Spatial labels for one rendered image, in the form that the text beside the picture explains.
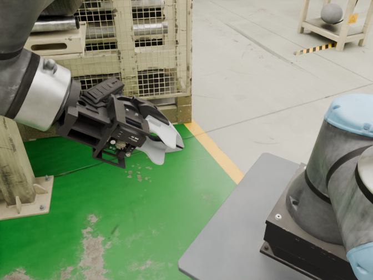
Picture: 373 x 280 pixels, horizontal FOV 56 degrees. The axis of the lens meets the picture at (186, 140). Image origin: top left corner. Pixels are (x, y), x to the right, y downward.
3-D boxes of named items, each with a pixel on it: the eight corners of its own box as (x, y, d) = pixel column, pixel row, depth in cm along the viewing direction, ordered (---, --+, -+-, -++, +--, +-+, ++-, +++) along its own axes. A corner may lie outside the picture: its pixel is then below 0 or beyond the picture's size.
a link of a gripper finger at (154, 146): (178, 178, 57) (129, 161, 53) (171, 155, 62) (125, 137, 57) (188, 165, 56) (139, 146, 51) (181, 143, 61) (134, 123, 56)
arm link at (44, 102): (17, 96, 51) (44, 41, 47) (50, 110, 53) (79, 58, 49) (8, 133, 44) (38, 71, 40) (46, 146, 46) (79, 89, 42)
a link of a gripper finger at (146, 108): (159, 140, 57) (111, 120, 52) (157, 133, 58) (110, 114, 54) (175, 118, 55) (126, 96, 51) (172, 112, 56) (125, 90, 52)
